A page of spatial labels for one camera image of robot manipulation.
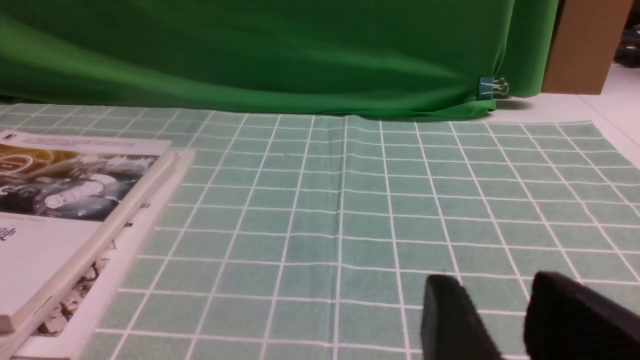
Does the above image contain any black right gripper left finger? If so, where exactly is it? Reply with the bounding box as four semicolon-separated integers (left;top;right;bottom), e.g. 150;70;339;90
420;275;503;360

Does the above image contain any green backdrop cloth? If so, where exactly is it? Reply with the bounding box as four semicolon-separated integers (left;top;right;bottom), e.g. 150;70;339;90
0;0;559;119

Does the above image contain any blue binder clip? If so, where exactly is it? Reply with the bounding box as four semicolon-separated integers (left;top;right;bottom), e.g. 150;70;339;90
477;77;510;101

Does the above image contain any top white photo book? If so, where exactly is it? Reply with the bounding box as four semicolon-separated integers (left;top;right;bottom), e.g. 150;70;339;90
1;130;173;334

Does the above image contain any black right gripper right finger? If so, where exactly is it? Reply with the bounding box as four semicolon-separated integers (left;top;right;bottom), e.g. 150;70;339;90
523;271;640;360

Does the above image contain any green checked tablecloth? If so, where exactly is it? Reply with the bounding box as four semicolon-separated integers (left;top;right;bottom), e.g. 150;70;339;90
1;104;639;360

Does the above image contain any bottom white book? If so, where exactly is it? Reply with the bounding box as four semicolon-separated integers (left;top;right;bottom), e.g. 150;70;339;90
1;149;196;360

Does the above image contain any brown cardboard box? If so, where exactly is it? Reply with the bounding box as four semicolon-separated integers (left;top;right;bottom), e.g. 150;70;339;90
541;0;634;95

